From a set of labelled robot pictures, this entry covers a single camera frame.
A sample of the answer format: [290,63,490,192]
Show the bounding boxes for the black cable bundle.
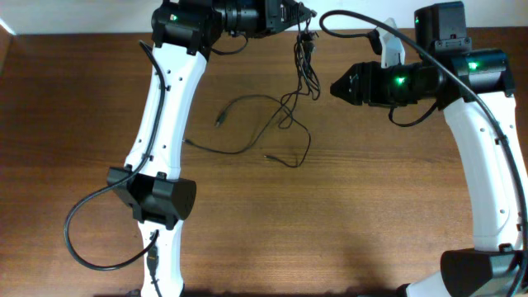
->
[183,12,322,169]

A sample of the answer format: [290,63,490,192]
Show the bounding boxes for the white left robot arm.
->
[107,1,316,296]

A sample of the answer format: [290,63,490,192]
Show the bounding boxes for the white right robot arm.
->
[331,2,527,296]

